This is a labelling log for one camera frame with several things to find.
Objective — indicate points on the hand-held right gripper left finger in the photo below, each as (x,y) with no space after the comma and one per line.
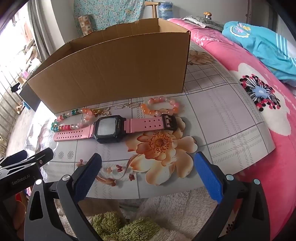
(87,176)

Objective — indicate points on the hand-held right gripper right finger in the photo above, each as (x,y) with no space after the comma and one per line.
(208,178)

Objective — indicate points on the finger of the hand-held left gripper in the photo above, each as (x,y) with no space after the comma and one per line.
(44,155)
(16,156)

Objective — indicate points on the gold butterfly outline charm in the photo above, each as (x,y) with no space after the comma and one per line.
(107,112)

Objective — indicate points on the brown cardboard box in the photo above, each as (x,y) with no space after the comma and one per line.
(115,69)

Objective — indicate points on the person's left hand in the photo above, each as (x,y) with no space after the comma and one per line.
(18,208)

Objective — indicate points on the white fluffy blanket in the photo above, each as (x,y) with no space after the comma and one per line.
(173,208)

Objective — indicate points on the small blue bin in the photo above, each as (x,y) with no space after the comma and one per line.
(27,106)

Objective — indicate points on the metal window railing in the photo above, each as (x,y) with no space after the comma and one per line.
(9,102)

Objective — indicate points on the dark cabinet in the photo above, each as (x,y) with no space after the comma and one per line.
(30,97)

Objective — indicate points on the small abacus charm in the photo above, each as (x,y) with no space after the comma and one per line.
(119,107)
(133,105)

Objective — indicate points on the pink floral blanket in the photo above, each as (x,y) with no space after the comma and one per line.
(219,53)

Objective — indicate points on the grey curtain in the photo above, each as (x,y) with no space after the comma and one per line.
(39,27)

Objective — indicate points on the beige patterned box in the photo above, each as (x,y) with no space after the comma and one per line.
(85,24)

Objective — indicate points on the blue striped garment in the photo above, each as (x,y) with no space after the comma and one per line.
(261,39)

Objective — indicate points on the grey lace cloth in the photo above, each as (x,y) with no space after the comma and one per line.
(203,23)

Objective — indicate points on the teal floral cloth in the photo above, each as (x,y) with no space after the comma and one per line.
(111,11)

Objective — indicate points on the mushroom figurine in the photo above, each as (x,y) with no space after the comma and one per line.
(207,14)

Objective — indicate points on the blue water bottle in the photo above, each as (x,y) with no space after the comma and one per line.
(165,10)

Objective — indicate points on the wooden chair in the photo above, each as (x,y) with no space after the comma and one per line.
(154,10)

